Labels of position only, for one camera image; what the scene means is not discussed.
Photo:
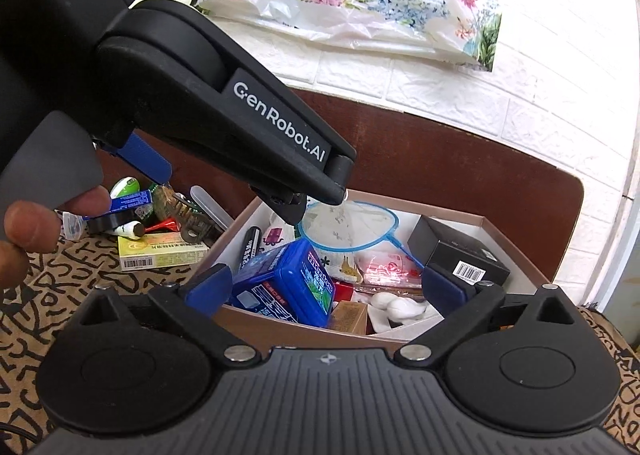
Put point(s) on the brown cardboard box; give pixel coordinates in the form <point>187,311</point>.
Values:
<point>500,255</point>

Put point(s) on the printed brown blanket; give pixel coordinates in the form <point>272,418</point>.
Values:
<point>30,335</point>

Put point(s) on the green and white tube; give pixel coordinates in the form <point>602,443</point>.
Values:
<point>125,186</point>

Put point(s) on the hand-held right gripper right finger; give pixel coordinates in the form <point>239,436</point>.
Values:
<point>440,285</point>

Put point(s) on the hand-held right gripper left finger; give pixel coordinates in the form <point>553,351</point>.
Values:
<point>212,285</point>

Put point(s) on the white packet purple print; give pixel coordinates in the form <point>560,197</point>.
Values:
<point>277,235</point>

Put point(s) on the tan wooden block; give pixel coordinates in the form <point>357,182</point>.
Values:
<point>350,317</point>

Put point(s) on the blue cylindrical tube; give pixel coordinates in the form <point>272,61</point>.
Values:
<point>132,201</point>

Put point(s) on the small clear bottle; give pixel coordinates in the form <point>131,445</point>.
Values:
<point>72,226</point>

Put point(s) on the yellow carton box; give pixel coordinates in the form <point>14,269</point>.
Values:
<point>160,252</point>

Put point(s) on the red small item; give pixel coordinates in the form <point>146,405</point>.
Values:
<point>166,225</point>

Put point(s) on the person's left hand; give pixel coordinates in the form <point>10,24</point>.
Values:
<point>30,230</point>

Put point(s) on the pink packet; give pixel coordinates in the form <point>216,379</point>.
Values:
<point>390,267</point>

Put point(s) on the brown headboard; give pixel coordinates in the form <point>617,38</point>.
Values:
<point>450,160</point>

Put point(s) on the blue rimmed hand net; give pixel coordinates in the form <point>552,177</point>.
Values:
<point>345,225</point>

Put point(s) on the red carton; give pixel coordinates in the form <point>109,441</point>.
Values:
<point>345,292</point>

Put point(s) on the black marker pen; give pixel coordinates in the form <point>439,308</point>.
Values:
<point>250,247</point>

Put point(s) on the clear long plastic tube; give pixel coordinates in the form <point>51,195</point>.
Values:
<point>210,205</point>

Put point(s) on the black carton box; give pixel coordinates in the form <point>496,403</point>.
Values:
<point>460,250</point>

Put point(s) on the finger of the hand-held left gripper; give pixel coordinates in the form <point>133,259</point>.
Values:
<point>280,120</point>
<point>145,157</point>

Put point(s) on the blue gum packet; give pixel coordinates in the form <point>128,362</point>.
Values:
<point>285,282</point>

